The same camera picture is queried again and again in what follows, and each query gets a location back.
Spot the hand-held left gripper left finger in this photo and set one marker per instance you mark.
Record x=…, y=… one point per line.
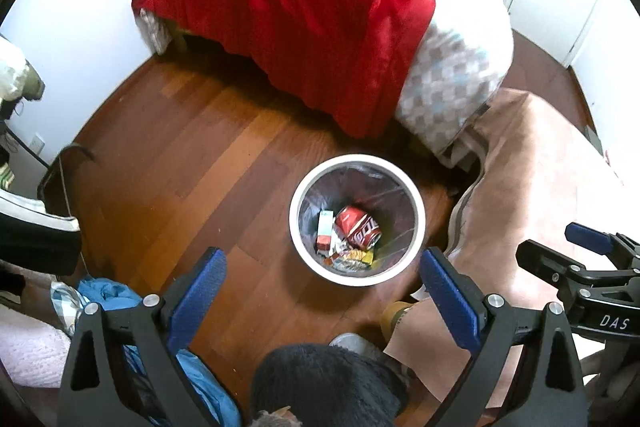
x=197, y=302

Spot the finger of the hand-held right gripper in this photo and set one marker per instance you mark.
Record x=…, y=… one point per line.
x=590, y=238
x=545, y=259

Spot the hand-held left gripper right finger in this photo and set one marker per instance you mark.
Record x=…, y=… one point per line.
x=447, y=302

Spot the yellow snack packet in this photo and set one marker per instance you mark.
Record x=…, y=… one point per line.
x=355, y=258

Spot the crushed red drink can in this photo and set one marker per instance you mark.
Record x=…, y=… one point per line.
x=357, y=227

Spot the white round waste bin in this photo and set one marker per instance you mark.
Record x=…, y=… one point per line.
x=296, y=237

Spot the blue and red milk carton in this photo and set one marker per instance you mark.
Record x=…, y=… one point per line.
x=325, y=229

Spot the blue cloth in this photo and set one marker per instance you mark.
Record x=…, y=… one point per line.
x=205, y=387

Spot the pink table cover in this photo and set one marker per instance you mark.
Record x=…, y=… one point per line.
x=525, y=167

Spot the grey slipper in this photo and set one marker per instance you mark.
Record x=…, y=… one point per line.
x=357, y=343

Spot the clear bin liner bag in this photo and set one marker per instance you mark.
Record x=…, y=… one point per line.
x=395, y=207

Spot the checkered cloth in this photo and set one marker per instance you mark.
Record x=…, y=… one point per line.
x=67, y=307

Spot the person's dark fleece pants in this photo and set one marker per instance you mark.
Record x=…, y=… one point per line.
x=325, y=382

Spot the pink fluffy mat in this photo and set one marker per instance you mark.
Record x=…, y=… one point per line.
x=27, y=347

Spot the grey checkered quilt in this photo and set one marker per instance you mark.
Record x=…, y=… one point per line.
x=455, y=72

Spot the white and green garment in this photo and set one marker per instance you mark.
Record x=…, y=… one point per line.
x=17, y=72

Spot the red blanket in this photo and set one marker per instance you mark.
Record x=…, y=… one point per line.
x=310, y=32

